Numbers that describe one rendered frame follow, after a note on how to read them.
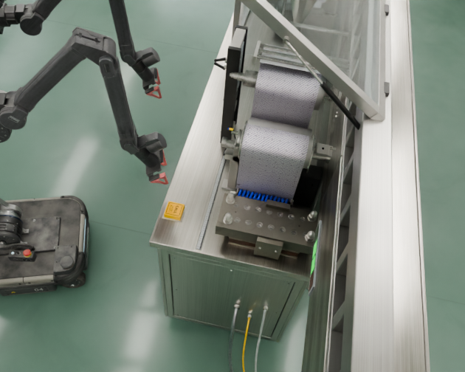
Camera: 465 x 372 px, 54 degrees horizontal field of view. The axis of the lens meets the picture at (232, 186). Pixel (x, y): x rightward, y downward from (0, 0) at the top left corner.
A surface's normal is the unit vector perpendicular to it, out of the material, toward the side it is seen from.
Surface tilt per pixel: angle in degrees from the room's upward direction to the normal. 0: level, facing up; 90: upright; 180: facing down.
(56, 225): 0
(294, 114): 92
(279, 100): 92
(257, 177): 90
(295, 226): 0
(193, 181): 0
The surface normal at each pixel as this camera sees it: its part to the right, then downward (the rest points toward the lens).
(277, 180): -0.20, 0.78
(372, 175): 0.07, -0.59
